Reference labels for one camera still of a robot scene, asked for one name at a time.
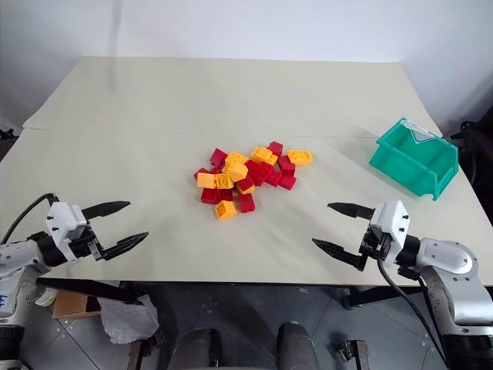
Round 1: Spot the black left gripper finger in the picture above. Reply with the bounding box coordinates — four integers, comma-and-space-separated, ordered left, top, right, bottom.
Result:
82, 200, 132, 221
100, 231, 150, 262

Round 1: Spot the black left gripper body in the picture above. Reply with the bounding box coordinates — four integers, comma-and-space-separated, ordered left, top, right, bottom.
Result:
69, 220, 106, 263

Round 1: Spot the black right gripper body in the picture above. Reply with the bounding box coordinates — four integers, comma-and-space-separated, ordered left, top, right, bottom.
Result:
359, 226, 393, 264

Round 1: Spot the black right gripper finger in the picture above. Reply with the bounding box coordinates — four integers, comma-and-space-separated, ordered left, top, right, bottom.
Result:
327, 201, 376, 222
311, 237, 369, 274

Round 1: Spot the brown cardboard box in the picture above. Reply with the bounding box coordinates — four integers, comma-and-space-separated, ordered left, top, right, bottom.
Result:
52, 291, 102, 319

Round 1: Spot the green plastic bin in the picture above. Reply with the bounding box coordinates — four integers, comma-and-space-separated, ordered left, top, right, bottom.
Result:
368, 117, 460, 202

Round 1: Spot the crumpled white plastic bag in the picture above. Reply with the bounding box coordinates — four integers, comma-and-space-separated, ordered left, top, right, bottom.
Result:
96, 294, 160, 345

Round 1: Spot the clear bin label holder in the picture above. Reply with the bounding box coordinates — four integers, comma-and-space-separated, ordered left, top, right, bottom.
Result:
400, 119, 437, 146

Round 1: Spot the dark rounded shape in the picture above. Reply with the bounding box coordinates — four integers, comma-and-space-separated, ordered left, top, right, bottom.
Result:
277, 321, 319, 370
169, 327, 223, 370

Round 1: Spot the rusty table leg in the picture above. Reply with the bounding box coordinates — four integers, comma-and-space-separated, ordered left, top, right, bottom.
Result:
334, 338, 371, 370
128, 338, 166, 370

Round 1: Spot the black chair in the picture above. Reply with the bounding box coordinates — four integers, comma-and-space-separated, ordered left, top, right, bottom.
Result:
449, 119, 493, 196

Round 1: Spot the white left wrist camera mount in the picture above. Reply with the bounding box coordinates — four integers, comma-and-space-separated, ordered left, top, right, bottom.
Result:
45, 201, 88, 264

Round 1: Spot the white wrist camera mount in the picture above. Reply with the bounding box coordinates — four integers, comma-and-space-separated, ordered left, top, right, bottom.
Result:
45, 201, 88, 264
368, 200, 411, 267

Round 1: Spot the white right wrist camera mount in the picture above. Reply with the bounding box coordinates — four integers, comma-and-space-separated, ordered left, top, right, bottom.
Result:
368, 200, 411, 267

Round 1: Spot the black table frame bar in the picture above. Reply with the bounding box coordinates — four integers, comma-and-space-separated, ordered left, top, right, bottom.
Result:
342, 284, 424, 310
35, 277, 146, 307

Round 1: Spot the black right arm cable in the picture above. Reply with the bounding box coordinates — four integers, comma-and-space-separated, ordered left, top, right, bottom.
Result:
376, 257, 452, 368

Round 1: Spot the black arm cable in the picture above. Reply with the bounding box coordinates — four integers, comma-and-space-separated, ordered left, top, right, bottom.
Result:
0, 193, 61, 244
376, 257, 452, 368

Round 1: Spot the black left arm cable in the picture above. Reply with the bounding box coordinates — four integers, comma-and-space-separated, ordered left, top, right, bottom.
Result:
0, 193, 61, 244

